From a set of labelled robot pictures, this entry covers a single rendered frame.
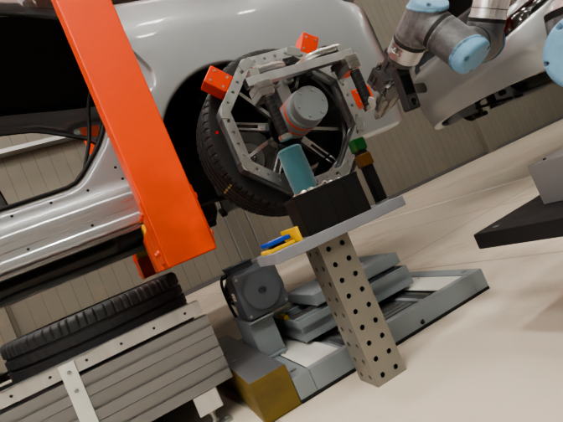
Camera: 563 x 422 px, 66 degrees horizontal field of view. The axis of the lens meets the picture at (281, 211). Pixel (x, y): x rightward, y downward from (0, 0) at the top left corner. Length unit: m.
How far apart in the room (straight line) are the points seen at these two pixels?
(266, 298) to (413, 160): 8.98
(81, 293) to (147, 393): 5.75
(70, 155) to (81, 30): 6.03
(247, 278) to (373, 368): 0.55
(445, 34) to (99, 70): 1.00
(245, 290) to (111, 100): 0.76
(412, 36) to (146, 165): 0.84
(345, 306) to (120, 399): 0.72
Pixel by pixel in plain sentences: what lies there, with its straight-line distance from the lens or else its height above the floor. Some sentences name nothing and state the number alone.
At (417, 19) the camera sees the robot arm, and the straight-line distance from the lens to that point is 1.18.
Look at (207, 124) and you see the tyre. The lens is 1.66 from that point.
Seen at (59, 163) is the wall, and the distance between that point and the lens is 7.51.
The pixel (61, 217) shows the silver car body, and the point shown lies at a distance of 1.92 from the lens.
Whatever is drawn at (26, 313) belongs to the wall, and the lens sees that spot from 7.19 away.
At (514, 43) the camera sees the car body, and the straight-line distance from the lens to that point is 3.87.
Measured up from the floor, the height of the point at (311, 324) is 0.14.
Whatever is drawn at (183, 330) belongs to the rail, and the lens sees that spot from 1.46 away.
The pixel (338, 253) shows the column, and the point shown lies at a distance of 1.23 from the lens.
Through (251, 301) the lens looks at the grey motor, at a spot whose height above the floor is 0.30.
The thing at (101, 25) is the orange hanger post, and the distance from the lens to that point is 1.59.
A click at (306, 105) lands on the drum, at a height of 0.85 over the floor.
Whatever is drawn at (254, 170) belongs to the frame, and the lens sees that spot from 1.56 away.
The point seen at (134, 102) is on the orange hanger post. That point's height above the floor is 1.04.
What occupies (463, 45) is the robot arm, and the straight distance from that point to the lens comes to 1.13.
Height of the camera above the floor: 0.52
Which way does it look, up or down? 1 degrees up
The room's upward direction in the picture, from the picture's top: 23 degrees counter-clockwise
